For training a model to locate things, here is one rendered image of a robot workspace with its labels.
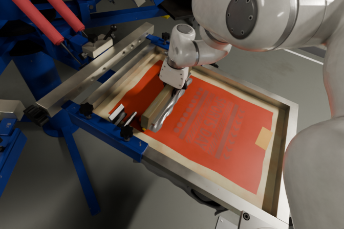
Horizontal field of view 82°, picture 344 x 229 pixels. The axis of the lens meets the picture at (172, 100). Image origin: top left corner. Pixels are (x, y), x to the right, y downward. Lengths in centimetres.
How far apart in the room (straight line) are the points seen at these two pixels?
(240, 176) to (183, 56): 46
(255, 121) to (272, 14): 74
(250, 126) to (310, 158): 72
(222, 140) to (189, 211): 96
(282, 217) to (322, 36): 58
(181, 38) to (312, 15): 39
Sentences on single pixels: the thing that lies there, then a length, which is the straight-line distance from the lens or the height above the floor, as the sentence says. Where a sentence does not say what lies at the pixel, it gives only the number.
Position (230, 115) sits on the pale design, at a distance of 90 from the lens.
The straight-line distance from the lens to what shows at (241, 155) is 82.
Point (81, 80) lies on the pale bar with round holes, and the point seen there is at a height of 104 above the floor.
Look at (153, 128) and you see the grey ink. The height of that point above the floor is 96.
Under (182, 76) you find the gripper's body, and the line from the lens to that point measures 72.
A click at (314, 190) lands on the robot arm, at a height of 146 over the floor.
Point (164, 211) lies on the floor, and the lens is 165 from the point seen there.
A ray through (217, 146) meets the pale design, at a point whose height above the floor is 95.
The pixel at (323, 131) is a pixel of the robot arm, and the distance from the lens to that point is 21.
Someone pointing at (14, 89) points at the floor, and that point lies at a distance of 242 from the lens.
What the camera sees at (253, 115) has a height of 95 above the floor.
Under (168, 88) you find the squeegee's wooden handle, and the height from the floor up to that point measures 105.
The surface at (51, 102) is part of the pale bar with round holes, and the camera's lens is 77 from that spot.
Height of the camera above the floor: 161
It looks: 49 degrees down
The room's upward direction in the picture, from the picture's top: 14 degrees clockwise
